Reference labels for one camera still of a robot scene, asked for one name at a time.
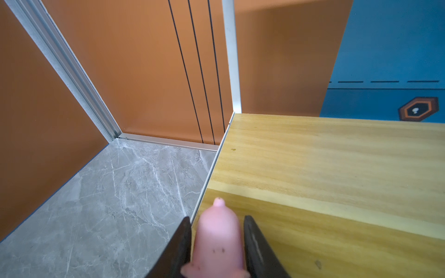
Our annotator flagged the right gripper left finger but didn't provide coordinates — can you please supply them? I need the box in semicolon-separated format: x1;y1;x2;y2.
145;216;192;278

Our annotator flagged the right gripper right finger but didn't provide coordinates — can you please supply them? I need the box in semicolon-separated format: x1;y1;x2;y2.
243;215;290;278

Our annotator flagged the white frame wooden shelf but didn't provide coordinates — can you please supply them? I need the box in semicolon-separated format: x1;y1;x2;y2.
195;1;445;278

